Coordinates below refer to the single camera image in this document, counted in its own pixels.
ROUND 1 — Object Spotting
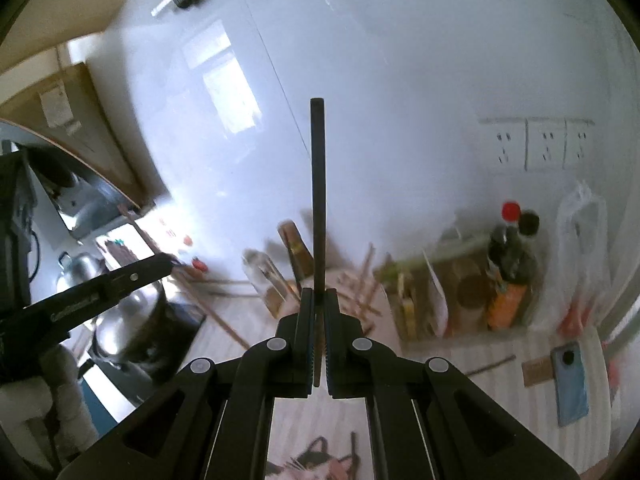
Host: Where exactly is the wooden wall cabinet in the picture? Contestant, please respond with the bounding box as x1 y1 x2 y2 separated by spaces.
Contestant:
0 60 168 206

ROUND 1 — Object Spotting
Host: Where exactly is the small brown card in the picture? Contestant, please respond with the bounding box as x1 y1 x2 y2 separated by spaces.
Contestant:
521 357 556 387

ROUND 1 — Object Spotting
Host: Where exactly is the clear plastic tray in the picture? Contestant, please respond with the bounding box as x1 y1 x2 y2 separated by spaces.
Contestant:
372 255 541 343

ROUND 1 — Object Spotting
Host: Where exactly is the brown round container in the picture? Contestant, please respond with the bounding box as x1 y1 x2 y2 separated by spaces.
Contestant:
452 260 496 331

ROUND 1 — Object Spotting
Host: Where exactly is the steel pot with lid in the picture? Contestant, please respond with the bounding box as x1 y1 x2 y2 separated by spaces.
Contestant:
55 252 108 291

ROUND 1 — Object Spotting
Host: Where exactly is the colourful figure wall sticker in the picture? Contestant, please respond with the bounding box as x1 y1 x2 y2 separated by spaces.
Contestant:
97 237 138 261

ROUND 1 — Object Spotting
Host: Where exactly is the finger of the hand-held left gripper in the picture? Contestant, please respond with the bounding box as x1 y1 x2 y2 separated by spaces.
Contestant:
30 253 182 345

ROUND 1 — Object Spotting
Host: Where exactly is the clear plastic bag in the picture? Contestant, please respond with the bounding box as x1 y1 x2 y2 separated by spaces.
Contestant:
530 180 613 341

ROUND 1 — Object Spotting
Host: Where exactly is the black-capped orange-label bottle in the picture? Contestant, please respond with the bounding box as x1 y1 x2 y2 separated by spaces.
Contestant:
487 211 543 331

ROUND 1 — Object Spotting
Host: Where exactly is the glass oil bottle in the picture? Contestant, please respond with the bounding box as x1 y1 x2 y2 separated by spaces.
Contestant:
242 249 288 318

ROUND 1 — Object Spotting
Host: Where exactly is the blue smartphone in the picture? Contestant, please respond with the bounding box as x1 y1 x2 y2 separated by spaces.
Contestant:
550 341 591 428

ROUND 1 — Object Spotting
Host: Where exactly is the plain bamboo chopstick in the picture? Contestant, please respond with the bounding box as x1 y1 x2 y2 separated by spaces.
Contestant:
357 242 376 306

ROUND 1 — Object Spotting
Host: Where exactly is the red-capped dark bottle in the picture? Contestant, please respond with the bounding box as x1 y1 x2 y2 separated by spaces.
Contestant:
487 201 523 301

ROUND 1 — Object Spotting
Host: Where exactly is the black gas stove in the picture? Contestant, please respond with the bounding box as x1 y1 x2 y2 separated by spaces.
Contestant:
75 300 207 406

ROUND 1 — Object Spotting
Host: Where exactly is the white paper packet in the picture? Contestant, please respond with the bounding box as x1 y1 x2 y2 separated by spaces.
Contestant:
422 250 451 338

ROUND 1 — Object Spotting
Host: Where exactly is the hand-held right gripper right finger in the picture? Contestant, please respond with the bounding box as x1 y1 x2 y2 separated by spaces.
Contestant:
324 287 581 480

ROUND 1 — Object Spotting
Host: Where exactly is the black wok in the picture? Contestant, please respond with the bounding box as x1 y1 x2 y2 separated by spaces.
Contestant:
90 285 173 376

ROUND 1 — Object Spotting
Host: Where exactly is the black range hood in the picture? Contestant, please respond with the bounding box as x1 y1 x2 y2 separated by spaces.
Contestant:
0 120 143 241

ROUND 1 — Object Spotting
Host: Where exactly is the yellow green packet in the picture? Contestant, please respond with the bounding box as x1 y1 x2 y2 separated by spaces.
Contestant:
380 255 426 341

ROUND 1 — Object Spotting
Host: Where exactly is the blue base cabinet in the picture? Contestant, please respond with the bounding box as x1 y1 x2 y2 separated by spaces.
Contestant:
80 375 121 428

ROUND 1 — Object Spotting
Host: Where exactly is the dark sauce bottle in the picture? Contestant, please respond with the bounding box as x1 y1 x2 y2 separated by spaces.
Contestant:
277 220 316 291

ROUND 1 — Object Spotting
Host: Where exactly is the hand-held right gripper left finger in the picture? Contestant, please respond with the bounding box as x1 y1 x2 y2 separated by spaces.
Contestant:
57 287 317 480

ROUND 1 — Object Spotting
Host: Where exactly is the white wall socket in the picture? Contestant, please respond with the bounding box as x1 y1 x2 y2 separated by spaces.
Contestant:
564 120 596 166
526 119 566 170
480 119 528 171

